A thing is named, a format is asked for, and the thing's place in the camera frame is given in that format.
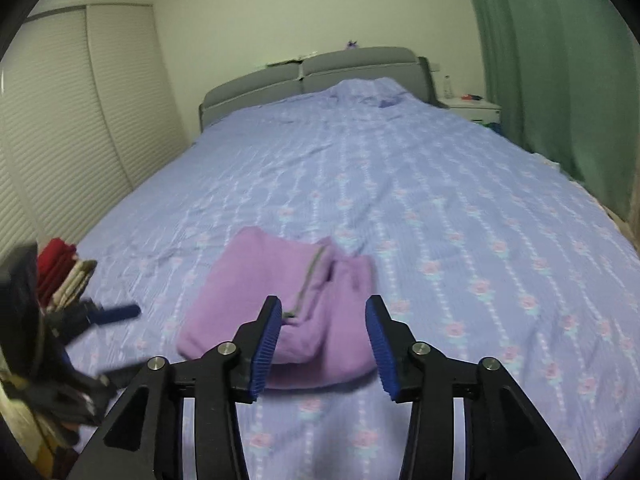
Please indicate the clear plastic bottle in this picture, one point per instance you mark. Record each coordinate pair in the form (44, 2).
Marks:
(447, 87)

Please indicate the grey padded headboard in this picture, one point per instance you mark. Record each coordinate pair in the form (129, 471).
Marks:
(350, 65)

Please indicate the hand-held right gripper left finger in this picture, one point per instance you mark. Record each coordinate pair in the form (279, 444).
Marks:
(265, 350)

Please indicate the small purple toy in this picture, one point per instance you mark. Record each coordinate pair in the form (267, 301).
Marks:
(352, 44)

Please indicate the purple sweater with green print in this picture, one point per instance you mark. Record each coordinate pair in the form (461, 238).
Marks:
(240, 280)

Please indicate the small red item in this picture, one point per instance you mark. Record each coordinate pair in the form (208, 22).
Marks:
(470, 97)

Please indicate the bed with blue floral sheet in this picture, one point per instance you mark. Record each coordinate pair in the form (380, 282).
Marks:
(400, 185)

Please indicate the green curtain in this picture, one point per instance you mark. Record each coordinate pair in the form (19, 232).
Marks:
(560, 70)

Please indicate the white louvered wardrobe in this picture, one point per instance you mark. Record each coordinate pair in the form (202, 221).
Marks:
(75, 110)

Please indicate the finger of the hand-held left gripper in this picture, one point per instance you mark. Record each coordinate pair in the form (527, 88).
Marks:
(117, 313)
(122, 376)

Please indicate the folded beige patterned garment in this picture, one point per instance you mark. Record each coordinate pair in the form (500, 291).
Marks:
(75, 285)

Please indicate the white nightstand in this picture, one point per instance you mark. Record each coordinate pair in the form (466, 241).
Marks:
(472, 109)

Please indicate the folded red garment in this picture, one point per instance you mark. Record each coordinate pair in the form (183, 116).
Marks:
(55, 265)

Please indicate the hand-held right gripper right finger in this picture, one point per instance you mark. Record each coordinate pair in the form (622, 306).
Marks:
(382, 350)

